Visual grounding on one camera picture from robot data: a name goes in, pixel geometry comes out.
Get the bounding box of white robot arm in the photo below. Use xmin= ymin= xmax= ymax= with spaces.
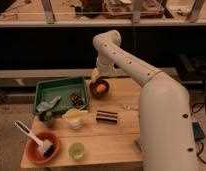
xmin=92 ymin=30 xmax=199 ymax=171

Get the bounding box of dark green cup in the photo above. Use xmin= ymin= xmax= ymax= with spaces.
xmin=39 ymin=111 xmax=54 ymax=127

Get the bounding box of grey crumpled cloth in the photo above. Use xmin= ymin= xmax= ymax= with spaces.
xmin=36 ymin=96 xmax=61 ymax=112

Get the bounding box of dark brown bowl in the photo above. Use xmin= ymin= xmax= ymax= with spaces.
xmin=89 ymin=79 xmax=109 ymax=99

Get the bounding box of green plastic cup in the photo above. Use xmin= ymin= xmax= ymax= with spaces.
xmin=68 ymin=142 xmax=85 ymax=160

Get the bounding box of black floor cable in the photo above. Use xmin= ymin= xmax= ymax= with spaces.
xmin=191 ymin=83 xmax=206 ymax=166

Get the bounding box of orange apple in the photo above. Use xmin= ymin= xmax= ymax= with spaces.
xmin=97 ymin=84 xmax=106 ymax=92

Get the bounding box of small red-brown toy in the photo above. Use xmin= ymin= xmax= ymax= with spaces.
xmin=70 ymin=93 xmax=83 ymax=106

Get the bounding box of orange bowl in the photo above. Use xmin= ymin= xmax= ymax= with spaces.
xmin=25 ymin=132 xmax=61 ymax=165

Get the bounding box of green plastic tray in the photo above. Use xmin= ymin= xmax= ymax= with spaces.
xmin=33 ymin=77 xmax=89 ymax=115

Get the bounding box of clear measuring cup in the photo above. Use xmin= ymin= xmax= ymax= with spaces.
xmin=62 ymin=108 xmax=87 ymax=129

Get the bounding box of wooden table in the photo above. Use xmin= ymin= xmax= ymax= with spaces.
xmin=19 ymin=77 xmax=145 ymax=169

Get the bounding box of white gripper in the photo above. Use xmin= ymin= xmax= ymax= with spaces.
xmin=91 ymin=57 xmax=115 ymax=83

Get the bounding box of black striped block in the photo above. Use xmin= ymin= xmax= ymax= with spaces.
xmin=96 ymin=110 xmax=118 ymax=123

